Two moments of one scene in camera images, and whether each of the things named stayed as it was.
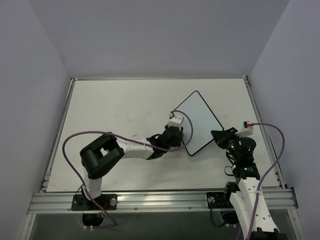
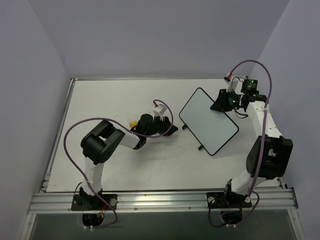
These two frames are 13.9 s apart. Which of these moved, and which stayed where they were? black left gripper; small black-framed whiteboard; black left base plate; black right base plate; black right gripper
Moved: black right gripper; black left gripper; small black-framed whiteboard
Stayed: black left base plate; black right base plate
